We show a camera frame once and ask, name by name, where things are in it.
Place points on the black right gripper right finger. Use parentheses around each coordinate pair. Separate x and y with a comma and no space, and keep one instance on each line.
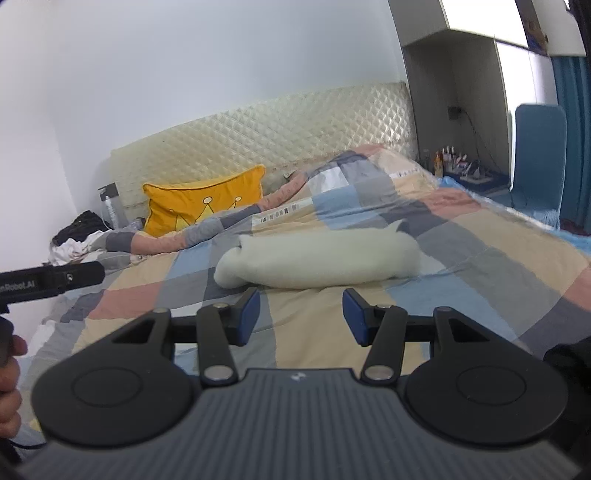
(383,330)

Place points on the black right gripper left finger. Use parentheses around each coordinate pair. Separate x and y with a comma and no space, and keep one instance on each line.
(220,326)

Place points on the pile of black white clothes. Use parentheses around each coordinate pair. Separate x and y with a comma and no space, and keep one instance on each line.
(74,241)

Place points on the person's left hand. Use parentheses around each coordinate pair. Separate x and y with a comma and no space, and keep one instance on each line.
(10,401)

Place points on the patchwork checkered quilt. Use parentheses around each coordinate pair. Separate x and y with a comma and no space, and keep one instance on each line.
(370,219)

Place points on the grey water bottle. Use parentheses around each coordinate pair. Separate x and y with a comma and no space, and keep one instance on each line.
(112,206)

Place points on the yellow crown cushion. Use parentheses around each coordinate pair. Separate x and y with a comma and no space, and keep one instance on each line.
(174,207)

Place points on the cluttered blue desk tray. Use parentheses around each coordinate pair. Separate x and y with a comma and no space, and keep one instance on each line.
(456,167)

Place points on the cream quilted headboard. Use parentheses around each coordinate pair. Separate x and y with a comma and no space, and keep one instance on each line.
(279,133)

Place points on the blue chair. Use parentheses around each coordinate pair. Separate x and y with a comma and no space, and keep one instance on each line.
(540,162)

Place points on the blue curtain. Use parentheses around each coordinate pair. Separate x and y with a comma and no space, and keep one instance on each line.
(572,79)

